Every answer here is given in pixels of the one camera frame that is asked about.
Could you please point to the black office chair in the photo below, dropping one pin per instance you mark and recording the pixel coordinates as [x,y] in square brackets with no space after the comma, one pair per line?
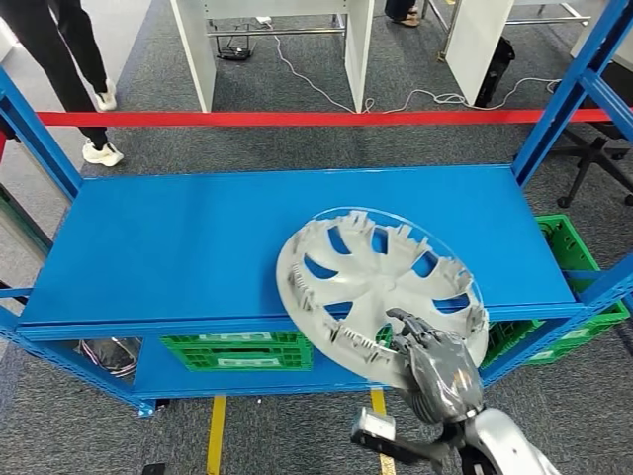
[591,154]

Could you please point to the red barrier belt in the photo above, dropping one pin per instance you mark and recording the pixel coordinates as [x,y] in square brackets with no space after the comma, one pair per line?
[296,119]

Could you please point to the black router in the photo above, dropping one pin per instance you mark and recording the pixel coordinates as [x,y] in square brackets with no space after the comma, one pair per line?
[235,52]

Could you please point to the blue metal shelf rack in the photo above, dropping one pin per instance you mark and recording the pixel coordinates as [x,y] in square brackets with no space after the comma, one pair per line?
[198,249]

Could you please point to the white power strip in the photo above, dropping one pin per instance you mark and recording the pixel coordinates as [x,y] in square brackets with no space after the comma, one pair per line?
[262,20]

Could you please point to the white desk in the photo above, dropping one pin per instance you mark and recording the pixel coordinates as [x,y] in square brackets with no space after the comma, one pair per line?
[474,46]
[195,52]

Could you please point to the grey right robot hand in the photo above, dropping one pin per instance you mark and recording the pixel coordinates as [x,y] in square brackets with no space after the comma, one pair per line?
[445,374]

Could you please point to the yellow floor tape strip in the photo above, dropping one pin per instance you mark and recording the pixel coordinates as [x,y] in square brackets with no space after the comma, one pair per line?
[378,401]
[216,439]

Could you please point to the grey plastic wheel hubcap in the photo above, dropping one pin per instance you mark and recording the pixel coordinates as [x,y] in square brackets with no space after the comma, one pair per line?
[366,288]

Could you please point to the black bag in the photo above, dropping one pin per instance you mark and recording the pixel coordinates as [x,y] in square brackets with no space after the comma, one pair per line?
[497,65]

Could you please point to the person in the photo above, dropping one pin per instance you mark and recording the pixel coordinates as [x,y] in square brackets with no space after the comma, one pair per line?
[49,52]
[397,8]

